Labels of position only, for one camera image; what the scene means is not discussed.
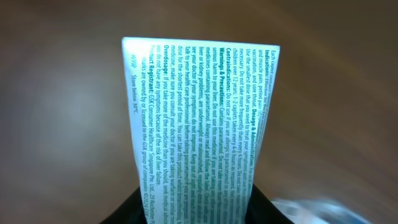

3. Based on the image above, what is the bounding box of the white green small box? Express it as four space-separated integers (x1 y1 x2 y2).
122 37 280 223

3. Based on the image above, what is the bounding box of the clear plastic container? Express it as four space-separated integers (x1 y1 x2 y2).
272 199 371 224

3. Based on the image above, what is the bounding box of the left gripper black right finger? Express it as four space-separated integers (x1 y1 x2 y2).
245 185 294 224

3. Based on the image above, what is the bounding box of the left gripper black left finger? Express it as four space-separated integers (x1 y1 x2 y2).
100 187 146 224

